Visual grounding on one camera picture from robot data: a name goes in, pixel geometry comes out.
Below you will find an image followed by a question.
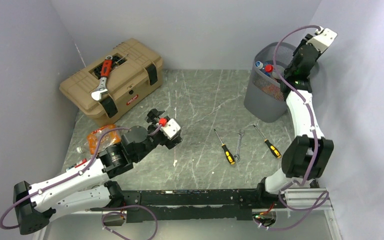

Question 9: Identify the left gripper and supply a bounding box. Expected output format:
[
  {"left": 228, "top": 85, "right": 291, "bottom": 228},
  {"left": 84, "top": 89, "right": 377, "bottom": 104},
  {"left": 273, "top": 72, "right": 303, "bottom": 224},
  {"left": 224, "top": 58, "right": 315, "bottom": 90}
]
[{"left": 134, "top": 108, "right": 182, "bottom": 162}]

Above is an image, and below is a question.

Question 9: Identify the clear bottle red cap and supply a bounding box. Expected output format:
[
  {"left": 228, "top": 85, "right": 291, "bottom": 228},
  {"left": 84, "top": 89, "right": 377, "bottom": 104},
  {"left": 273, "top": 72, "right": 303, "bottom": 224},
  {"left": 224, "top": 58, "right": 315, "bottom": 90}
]
[{"left": 264, "top": 64, "right": 285, "bottom": 83}]

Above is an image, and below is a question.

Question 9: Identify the large orange label bottle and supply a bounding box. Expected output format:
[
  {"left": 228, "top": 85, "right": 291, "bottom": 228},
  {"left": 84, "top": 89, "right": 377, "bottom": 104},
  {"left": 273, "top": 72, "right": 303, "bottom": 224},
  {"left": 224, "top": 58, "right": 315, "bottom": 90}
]
[{"left": 260, "top": 82, "right": 285, "bottom": 102}]

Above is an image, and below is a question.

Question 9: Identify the blue label water bottle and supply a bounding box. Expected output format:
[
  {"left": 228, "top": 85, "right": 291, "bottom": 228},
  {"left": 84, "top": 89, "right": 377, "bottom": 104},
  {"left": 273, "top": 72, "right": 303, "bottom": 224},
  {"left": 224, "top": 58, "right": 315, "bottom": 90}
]
[{"left": 254, "top": 61, "right": 271, "bottom": 78}]

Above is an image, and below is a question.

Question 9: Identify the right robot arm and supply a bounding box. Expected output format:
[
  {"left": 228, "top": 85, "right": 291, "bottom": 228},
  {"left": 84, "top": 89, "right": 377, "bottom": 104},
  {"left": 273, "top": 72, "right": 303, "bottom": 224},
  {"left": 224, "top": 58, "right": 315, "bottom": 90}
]
[{"left": 255, "top": 28, "right": 338, "bottom": 208}]

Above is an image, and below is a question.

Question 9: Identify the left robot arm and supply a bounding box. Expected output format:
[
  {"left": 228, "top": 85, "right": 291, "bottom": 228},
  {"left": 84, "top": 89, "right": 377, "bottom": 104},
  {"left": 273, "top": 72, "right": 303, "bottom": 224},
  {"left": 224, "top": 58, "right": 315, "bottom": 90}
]
[{"left": 13, "top": 108, "right": 182, "bottom": 235}]

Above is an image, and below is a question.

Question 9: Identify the grey mesh waste bin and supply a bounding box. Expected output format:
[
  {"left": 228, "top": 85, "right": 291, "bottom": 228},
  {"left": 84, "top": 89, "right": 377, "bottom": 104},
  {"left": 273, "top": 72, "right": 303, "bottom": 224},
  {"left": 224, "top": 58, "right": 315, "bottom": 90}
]
[{"left": 243, "top": 42, "right": 320, "bottom": 124}]

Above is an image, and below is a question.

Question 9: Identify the crushed orange label bottle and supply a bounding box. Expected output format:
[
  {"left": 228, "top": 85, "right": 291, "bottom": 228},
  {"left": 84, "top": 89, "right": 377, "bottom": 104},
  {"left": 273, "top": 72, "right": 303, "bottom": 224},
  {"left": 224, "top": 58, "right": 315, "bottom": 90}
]
[{"left": 75, "top": 124, "right": 121, "bottom": 155}]

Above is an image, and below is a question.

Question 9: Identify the tan plastic toolbox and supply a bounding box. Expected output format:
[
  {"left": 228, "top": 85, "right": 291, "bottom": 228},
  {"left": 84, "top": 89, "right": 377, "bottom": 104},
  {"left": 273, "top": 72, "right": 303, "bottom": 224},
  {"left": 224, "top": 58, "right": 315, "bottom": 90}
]
[{"left": 59, "top": 38, "right": 163, "bottom": 127}]

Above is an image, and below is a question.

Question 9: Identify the red adjustable wrench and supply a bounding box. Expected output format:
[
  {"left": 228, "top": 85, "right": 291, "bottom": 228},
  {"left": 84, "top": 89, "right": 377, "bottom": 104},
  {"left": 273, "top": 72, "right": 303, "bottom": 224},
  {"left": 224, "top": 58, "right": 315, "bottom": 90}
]
[{"left": 91, "top": 55, "right": 113, "bottom": 102}]

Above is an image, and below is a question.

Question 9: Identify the yellow black screwdriver left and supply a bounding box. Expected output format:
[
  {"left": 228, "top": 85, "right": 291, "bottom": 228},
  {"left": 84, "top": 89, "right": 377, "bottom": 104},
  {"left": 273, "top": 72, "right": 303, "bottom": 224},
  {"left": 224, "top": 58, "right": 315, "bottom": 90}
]
[{"left": 213, "top": 128, "right": 236, "bottom": 165}]

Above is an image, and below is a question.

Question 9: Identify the yellow black screwdriver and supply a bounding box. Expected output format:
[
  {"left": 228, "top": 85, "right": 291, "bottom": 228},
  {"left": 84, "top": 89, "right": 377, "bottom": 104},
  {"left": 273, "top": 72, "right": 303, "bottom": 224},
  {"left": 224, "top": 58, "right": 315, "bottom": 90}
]
[
  {"left": 213, "top": 128, "right": 236, "bottom": 165},
  {"left": 253, "top": 124, "right": 282, "bottom": 159}
]

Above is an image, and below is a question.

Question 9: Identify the silver open-end wrench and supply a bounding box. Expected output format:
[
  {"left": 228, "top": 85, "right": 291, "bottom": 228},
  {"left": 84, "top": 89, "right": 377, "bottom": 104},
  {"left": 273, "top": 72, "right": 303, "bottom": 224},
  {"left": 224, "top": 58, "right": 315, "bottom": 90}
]
[{"left": 233, "top": 129, "right": 245, "bottom": 162}]

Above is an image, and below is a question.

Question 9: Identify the yellow black screwdriver right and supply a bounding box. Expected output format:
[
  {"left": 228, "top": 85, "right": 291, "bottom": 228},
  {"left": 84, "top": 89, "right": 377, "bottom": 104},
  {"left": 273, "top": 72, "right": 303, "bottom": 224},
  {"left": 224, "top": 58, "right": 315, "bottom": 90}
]
[{"left": 253, "top": 124, "right": 282, "bottom": 159}]

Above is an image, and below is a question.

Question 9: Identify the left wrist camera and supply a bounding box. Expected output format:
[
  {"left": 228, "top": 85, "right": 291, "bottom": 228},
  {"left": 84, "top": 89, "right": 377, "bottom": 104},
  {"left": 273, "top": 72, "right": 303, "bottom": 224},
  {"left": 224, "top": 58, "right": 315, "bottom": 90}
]
[{"left": 159, "top": 116, "right": 181, "bottom": 140}]

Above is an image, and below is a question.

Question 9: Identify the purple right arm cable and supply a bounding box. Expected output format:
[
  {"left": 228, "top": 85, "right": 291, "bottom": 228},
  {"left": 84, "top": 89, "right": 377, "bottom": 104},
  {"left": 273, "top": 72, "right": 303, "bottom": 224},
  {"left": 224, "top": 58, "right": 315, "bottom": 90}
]
[{"left": 272, "top": 24, "right": 330, "bottom": 212}]

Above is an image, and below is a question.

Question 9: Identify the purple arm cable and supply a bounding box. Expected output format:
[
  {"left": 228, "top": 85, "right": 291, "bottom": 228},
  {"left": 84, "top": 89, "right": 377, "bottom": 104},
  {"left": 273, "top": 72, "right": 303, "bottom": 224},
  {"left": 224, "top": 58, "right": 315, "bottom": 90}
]
[
  {"left": 272, "top": 24, "right": 330, "bottom": 212},
  {"left": 0, "top": 124, "right": 163, "bottom": 230}
]

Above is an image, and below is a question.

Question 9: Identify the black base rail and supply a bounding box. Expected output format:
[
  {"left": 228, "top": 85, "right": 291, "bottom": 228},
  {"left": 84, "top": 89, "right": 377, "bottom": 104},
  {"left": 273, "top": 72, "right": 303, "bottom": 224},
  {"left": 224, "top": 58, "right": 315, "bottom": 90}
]
[{"left": 91, "top": 182, "right": 284, "bottom": 223}]

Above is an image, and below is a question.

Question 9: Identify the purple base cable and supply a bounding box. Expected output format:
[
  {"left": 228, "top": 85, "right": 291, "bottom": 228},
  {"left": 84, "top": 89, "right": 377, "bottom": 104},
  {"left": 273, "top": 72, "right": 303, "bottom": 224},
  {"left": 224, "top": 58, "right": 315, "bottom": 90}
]
[{"left": 100, "top": 205, "right": 160, "bottom": 240}]

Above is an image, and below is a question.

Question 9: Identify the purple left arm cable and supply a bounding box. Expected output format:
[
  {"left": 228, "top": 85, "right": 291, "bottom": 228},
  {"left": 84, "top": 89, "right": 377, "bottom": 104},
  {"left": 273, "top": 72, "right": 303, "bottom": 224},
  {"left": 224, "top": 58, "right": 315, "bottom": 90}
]
[{"left": 0, "top": 124, "right": 163, "bottom": 230}]

